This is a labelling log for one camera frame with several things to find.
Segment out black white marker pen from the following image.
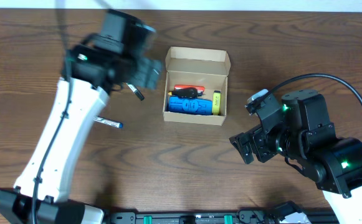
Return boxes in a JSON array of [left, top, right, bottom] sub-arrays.
[[127, 83, 145, 101]]

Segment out black teardrop glue bottle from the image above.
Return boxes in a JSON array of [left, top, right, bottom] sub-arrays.
[[168, 88, 203, 99]]

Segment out brown cardboard box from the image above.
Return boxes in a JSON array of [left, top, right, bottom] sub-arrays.
[[163, 47, 231, 126]]

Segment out yellow black highlighter marker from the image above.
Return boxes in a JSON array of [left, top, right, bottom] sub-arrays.
[[212, 90, 221, 116]]

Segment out blue white marker pen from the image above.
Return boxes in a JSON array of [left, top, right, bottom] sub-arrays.
[[94, 116, 123, 129]]

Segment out blue plastic tool holder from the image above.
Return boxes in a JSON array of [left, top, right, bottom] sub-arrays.
[[168, 96, 212, 115]]

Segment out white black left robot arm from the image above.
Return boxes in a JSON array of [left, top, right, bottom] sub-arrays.
[[0, 45, 162, 223]]

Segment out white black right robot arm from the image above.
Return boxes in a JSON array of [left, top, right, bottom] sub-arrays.
[[229, 90, 362, 223]]

